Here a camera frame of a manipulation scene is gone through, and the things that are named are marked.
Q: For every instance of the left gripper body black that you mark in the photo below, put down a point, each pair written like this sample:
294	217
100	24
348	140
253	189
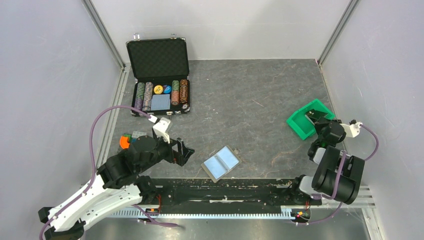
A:
165	151

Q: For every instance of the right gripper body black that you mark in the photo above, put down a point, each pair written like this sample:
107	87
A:
319	129

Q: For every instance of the olive card holder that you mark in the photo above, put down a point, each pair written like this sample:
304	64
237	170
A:
221	163

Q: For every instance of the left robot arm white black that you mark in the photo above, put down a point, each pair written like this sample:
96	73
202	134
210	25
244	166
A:
116	184

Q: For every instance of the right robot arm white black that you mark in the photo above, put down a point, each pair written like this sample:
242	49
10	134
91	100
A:
338	174

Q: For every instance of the blue playing card deck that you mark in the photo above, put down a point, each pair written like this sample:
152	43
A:
160	102

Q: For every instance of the green plastic bin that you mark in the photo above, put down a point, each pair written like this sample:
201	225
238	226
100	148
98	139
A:
301	125

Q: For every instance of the colourful toy block set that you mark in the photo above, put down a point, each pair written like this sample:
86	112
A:
126	139

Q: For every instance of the purple brown chip stack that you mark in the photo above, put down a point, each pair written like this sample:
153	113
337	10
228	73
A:
147	97

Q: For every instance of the green orange chip stack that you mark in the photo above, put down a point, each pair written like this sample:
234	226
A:
175	92

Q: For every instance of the brown orange chip stack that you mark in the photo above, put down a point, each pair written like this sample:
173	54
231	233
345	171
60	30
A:
183	91

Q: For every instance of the purple green chip stack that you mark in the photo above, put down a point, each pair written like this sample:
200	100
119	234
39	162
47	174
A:
139	96

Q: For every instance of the blue dealer button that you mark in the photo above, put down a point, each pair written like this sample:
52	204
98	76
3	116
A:
167	89

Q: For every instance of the yellow dealer button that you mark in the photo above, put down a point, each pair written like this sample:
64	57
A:
158	89

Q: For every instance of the black poker chip case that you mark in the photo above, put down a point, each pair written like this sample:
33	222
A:
160	61

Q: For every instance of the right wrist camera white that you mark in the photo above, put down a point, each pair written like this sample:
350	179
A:
352	129

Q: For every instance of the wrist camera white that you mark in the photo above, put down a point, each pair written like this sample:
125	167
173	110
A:
161	128
352	129

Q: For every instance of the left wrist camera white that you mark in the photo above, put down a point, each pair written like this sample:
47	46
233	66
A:
161	128

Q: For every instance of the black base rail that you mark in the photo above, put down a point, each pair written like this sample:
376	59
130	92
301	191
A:
227	196

